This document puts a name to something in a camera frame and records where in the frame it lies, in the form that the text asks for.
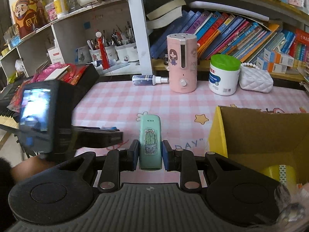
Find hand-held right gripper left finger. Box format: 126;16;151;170
55;139;140;190

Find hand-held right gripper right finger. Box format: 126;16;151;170
162;140;247;190

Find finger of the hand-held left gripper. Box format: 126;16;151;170
74;131;124;149
75;126;120;131

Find mint green plastic case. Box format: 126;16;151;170
138;114;163;171

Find yellow cardboard box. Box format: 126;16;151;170
208;105;309;191

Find yellow tape roll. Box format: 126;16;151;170
262;164;298;191

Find person's left forearm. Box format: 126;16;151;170
11;153;59;186

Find black keyboard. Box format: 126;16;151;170
0;78;32;136

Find pink checked tablecloth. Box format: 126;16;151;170
70;78;309;189

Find red packets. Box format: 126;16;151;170
31;63;87;85

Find black box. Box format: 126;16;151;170
55;64;100;95

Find white red label box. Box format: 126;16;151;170
47;47;65;66

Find dark cloth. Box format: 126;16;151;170
0;158;16;199

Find blue spray bottle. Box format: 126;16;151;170
132;74;169;86

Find blue picture card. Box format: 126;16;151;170
74;47;88;64

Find white pen holder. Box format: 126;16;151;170
89;48;103;63
115;42;139;63
105;45;119;63

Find grey side shelf unit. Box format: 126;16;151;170
0;0;145;78

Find pink humidifier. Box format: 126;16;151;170
166;33;198;94

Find white jar green lid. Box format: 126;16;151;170
208;54;241;96

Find wealth god paper decoration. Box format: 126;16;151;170
12;0;49;39

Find pink plastic box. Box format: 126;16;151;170
44;2;57;22

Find white bookshelf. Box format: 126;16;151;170
126;0;309;83

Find white jar yellow label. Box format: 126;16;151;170
52;0;69;18

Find white quilted handbag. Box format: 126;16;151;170
239;62;274;93

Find thick paperback book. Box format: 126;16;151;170
146;6;183;29
146;0;187;21

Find orange white small carton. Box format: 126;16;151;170
256;57;288;74
262;48;295;66

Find white flat tablet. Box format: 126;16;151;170
188;1;269;22

